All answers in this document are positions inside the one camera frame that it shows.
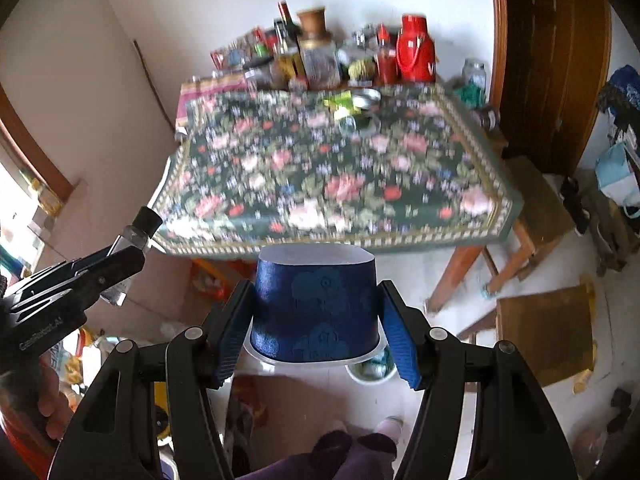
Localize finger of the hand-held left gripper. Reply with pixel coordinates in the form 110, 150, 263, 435
20, 246, 118, 286
50, 249, 147, 311

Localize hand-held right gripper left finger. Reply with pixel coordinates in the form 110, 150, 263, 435
47, 280, 256, 480

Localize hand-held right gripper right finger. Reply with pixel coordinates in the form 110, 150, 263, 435
377, 280, 581, 480

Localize small black-cap glass bottle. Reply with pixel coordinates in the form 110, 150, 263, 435
100, 206, 163, 306

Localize white basin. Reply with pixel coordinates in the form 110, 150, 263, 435
345, 347, 401, 386

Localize blue paper cup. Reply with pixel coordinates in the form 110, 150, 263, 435
249, 244, 388, 365

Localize person's left hand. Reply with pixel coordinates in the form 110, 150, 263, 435
37, 360, 76, 441

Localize red cardboard box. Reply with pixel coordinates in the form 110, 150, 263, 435
192, 258, 261, 306

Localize wooden table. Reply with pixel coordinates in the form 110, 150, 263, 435
172, 85, 531, 316

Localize pink slipper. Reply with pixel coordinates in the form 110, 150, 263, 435
372, 416, 405, 443

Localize yellow plastic container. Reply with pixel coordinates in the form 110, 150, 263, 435
152, 382, 173, 446

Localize person's legs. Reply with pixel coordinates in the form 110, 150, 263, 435
240, 430, 401, 480

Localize floral tablecloth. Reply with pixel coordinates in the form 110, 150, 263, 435
150, 85, 526, 261

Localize pink patterned cloth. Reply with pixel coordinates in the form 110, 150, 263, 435
175, 77, 251, 131

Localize dark shoes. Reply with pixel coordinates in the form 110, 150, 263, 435
560, 176, 588, 236

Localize small wooden side stool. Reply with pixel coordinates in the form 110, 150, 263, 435
487, 125, 511, 161

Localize black-lid jar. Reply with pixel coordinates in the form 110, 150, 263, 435
244, 57, 276, 92

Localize metal lid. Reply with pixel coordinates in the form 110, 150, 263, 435
352, 87, 383, 110

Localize green crumpled wrapper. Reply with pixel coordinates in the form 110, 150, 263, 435
322, 91, 357, 112

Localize colourful snack packet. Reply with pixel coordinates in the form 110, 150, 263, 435
210, 30, 266, 68

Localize green cloth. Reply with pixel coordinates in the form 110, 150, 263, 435
452, 84, 488, 108

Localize light blue bag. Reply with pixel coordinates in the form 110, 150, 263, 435
595, 142, 640, 218

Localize amber liquid bottle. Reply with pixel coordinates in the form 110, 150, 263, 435
274, 19, 306, 83

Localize yellow-green spiky ball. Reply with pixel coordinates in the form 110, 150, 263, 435
348, 57, 378, 81

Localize empty glass jar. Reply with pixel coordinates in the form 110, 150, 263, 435
462, 59, 488, 92

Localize red sauce bottle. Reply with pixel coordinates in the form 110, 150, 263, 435
376, 24, 401, 86

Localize large glass jar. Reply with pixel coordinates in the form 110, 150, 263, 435
300, 35, 343, 90

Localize red thermos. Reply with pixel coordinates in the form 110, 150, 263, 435
396, 14, 437, 83

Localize metal cups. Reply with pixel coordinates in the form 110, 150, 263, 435
352, 24, 381, 47

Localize dark wine bottle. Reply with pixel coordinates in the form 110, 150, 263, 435
277, 1, 301, 36

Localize dark wooden door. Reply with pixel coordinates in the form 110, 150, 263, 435
487, 0, 613, 176

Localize wooden vase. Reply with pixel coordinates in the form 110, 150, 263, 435
296, 6, 328, 38

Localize blue cloth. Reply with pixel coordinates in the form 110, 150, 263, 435
607, 65, 640, 106

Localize wooden window frame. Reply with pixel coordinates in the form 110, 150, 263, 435
0, 85, 76, 201

